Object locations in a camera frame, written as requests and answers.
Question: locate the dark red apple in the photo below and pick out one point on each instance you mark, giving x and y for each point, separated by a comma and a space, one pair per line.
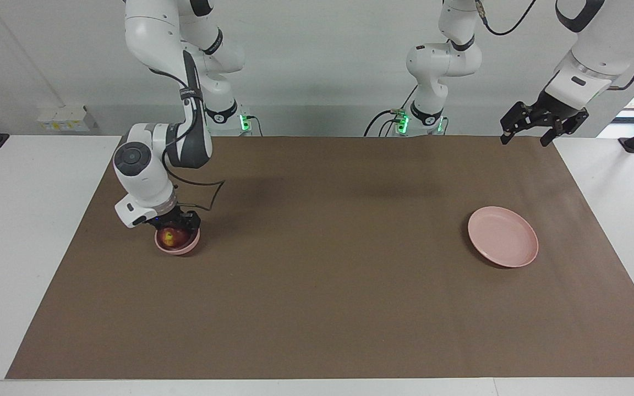
175, 239

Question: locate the pink plate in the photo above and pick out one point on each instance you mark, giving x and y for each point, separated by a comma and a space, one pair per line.
504, 236

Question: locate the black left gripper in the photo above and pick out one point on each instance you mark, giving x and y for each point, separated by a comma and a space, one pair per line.
553, 110

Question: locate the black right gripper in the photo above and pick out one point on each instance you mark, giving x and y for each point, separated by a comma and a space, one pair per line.
176, 219

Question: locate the white wall socket box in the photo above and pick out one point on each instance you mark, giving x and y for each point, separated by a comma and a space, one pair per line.
58, 124

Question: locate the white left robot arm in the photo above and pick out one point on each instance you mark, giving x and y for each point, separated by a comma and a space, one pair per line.
443, 60

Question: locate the brown table mat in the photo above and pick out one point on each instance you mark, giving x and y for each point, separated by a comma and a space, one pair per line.
322, 275

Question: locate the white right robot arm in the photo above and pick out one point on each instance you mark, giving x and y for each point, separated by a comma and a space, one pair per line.
141, 176

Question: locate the pink bowl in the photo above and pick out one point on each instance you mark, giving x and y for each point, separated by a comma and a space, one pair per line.
185, 250

